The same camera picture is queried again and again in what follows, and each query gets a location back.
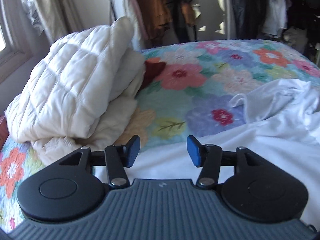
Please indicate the pale curtain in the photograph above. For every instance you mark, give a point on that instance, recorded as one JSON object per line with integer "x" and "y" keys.
{"x": 50, "y": 2}

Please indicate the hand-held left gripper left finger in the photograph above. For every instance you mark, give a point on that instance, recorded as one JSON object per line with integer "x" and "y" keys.
{"x": 132, "y": 151}

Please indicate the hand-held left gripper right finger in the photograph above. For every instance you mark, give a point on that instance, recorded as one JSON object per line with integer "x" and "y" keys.
{"x": 195, "y": 151}

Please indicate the dark red cloth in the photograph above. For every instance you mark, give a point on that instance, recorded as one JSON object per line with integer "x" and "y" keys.
{"x": 152, "y": 72}

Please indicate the white puffer jacket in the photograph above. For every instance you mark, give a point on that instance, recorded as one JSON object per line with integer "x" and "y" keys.
{"x": 70, "y": 80}

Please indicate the white hanging clothes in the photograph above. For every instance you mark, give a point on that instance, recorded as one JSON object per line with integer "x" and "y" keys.
{"x": 275, "y": 12}

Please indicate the white shirt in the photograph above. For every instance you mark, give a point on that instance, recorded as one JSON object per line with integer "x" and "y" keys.
{"x": 250, "y": 142}

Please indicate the floral quilt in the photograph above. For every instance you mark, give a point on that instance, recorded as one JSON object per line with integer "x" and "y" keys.
{"x": 200, "y": 92}

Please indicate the brown hanging garment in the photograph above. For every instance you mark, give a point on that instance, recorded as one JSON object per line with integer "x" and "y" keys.
{"x": 153, "y": 10}

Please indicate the black clothes rack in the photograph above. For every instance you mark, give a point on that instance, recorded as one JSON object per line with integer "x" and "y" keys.
{"x": 112, "y": 0}

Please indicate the pale pink hanging garment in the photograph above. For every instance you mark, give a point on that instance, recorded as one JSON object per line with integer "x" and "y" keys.
{"x": 127, "y": 17}

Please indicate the black hanging garment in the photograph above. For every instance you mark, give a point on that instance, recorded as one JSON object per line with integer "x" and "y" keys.
{"x": 181, "y": 10}

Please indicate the pink suitcase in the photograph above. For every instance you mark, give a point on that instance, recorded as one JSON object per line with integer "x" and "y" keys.
{"x": 1, "y": 127}

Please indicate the dark blue hanging clothes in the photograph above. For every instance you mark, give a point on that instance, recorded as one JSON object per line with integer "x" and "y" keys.
{"x": 247, "y": 7}

